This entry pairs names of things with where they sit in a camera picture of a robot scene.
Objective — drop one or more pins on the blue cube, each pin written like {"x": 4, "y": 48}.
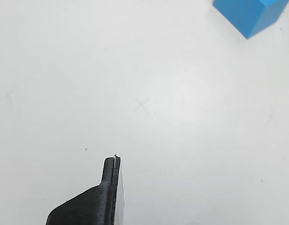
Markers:
{"x": 240, "y": 14}

